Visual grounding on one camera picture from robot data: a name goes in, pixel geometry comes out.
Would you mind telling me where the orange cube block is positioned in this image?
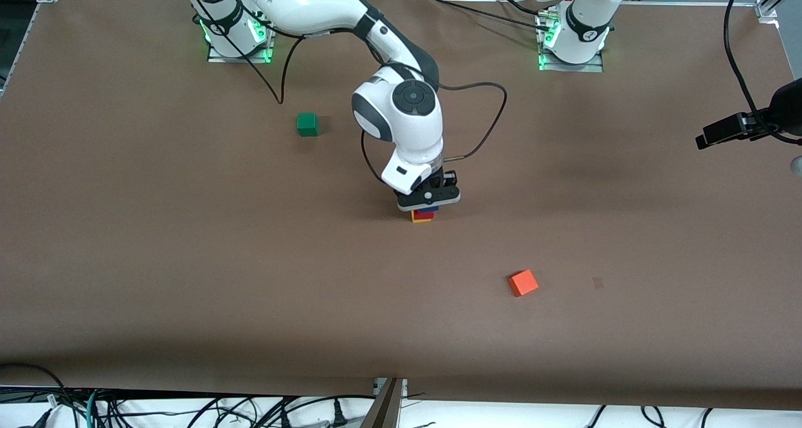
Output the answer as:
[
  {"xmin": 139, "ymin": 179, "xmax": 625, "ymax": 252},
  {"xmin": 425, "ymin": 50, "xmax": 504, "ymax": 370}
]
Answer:
[{"xmin": 508, "ymin": 269, "xmax": 539, "ymax": 298}]

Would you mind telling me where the brown table cover mat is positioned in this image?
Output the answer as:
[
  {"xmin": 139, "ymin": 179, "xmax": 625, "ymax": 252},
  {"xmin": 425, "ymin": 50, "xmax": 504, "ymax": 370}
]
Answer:
[{"xmin": 0, "ymin": 0, "xmax": 802, "ymax": 411}]

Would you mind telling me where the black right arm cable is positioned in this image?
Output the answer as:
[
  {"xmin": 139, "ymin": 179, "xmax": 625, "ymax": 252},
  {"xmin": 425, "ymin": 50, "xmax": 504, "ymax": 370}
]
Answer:
[{"xmin": 193, "ymin": 2, "xmax": 508, "ymax": 185}]

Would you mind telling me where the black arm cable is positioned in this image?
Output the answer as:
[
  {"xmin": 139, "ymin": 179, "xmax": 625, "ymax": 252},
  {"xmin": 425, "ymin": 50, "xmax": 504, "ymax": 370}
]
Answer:
[
  {"xmin": 193, "ymin": 2, "xmax": 508, "ymax": 185},
  {"xmin": 723, "ymin": 0, "xmax": 802, "ymax": 145}
]

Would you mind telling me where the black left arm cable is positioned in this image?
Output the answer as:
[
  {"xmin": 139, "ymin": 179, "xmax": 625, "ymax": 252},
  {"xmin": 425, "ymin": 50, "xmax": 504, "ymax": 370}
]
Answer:
[{"xmin": 723, "ymin": 0, "xmax": 802, "ymax": 145}]

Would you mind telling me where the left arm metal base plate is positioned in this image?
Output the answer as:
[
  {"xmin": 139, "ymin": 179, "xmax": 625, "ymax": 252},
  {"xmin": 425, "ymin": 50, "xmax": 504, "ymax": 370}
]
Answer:
[{"xmin": 538, "ymin": 13, "xmax": 605, "ymax": 73}]

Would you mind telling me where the black cable across mat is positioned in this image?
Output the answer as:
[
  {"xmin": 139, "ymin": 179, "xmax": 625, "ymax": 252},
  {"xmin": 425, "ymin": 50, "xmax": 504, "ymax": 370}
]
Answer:
[{"xmin": 429, "ymin": 0, "xmax": 555, "ymax": 31}]

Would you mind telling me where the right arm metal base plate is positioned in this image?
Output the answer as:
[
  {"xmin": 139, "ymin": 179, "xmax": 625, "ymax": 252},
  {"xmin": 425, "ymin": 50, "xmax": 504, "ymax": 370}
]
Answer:
[{"xmin": 207, "ymin": 5, "xmax": 278, "ymax": 64}]

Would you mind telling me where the dark camera support pole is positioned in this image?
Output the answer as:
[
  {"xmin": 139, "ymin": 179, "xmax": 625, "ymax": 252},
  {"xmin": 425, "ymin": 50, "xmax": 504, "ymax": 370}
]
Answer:
[{"xmin": 360, "ymin": 379, "xmax": 404, "ymax": 428}]

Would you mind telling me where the black looped floor cable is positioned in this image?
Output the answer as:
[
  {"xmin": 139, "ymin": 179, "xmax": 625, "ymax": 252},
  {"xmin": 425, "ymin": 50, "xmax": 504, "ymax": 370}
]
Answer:
[{"xmin": 0, "ymin": 363, "xmax": 79, "ymax": 416}]

